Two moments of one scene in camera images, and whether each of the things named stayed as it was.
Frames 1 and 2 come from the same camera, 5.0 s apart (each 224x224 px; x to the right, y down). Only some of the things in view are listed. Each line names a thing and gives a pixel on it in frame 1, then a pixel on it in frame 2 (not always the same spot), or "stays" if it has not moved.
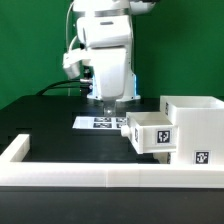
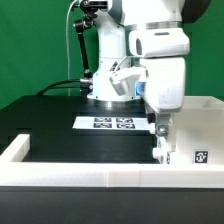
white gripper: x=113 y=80 -> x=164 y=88
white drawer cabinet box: x=200 y=128 stays
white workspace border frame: x=104 y=174 stays
